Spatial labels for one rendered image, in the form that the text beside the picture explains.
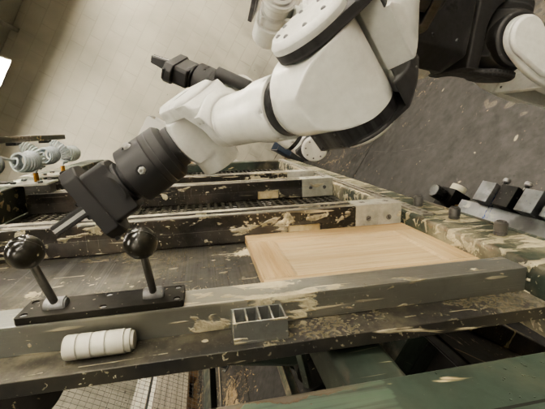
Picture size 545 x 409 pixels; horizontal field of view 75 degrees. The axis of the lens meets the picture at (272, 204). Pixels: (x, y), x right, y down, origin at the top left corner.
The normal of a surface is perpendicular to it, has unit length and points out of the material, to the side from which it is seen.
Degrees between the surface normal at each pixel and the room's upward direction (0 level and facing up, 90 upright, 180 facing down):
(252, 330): 89
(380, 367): 59
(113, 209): 90
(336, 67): 97
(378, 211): 90
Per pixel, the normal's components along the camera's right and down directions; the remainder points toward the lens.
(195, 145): 0.29, 0.34
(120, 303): -0.03, -0.98
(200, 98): -0.03, -0.32
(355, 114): 0.08, 0.57
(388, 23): -0.27, 0.74
